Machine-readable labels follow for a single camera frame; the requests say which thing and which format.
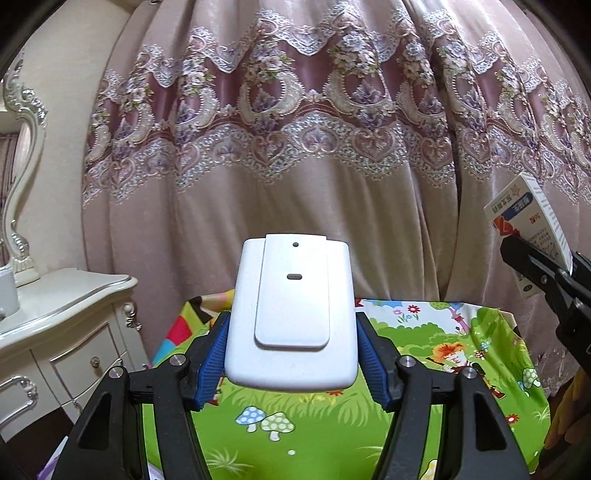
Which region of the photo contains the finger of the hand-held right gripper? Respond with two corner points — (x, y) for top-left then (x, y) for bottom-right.
(573, 252), (591, 288)
(500, 234), (573, 302)

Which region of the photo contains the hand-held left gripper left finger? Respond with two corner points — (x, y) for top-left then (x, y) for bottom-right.
(53, 311), (232, 480)

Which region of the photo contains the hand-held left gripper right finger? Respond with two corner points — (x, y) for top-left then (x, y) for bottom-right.
(355, 313), (529, 480)

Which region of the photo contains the white blue red medicine box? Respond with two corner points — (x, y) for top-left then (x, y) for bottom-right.
(484, 173), (573, 298)

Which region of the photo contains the white plastic case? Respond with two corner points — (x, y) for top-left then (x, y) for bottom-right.
(223, 234), (360, 393)

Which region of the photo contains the green cartoon printed cloth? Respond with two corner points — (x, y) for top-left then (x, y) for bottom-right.
(37, 288), (552, 480)

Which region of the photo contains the white ornate dresser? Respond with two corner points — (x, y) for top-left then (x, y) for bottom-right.
(0, 270), (151, 444)

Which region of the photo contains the beige pink curtain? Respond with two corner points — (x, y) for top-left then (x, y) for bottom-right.
(83, 0), (591, 398)

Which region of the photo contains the white cup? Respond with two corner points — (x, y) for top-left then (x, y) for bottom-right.
(0, 268), (20, 319)

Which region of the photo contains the white ornate mirror frame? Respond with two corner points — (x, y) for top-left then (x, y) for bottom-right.
(0, 55), (49, 284)

